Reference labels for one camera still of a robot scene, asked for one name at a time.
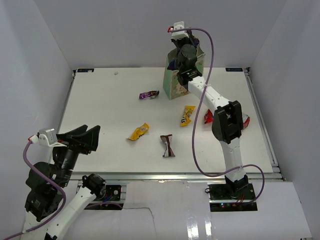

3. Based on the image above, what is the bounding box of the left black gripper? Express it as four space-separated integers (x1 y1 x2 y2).
54 123 102 185

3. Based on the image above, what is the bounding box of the blue chips bag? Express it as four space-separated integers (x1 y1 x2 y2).
167 31 200 72

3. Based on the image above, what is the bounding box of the green paper gift bag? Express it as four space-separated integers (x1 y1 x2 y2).
162 46 205 100

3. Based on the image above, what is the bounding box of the purple candy bar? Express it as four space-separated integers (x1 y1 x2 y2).
139 90 160 100

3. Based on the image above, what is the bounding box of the yellow candy pack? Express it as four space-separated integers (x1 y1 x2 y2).
180 105 196 127
126 123 150 141

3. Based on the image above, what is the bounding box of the red snack bag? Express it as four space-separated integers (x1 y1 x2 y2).
203 109 251 129

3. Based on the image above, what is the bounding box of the brown white candy bar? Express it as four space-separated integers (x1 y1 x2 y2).
160 134 176 158

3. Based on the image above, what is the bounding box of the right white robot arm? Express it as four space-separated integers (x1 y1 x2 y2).
171 37 249 200

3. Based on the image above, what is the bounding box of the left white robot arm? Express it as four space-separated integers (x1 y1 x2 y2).
22 124 106 240

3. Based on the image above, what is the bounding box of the blue label right corner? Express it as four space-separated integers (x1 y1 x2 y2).
225 67 243 72

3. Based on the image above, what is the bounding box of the blue label corner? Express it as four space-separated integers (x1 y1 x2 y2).
225 67 243 72
76 68 95 73

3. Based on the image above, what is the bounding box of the blue label left corner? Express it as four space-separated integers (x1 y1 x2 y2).
76 68 95 73

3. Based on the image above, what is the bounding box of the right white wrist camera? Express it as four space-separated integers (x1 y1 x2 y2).
167 21 189 41

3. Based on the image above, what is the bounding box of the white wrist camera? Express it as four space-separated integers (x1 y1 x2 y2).
167 21 189 41
28 128 66 148

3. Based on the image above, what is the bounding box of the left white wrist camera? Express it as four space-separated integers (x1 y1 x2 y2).
28 128 66 148

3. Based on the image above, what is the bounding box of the aluminium table frame rail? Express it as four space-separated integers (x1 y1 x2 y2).
70 172 283 182

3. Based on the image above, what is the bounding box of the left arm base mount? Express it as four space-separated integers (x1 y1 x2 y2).
76 183 123 202

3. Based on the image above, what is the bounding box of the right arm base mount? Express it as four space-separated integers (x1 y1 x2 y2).
204 183 258 213

